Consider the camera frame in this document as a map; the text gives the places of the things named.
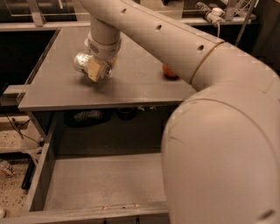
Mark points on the metal diagonal rod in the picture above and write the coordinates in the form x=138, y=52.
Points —
x=247, y=10

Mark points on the crushed 7up can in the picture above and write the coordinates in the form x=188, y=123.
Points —
x=80, y=64

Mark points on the grey cabinet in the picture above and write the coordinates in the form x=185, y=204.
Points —
x=136, y=79

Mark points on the small bottle on floor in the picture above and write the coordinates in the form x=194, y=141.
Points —
x=6, y=168

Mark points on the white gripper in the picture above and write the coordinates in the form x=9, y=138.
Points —
x=102, y=50

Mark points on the white power strip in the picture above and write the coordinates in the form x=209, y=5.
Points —
x=213, y=15

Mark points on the grey open top drawer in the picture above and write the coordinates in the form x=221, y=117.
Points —
x=109, y=173

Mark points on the red apple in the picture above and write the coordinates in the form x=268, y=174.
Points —
x=168, y=72

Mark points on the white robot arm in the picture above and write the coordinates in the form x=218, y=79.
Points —
x=220, y=147

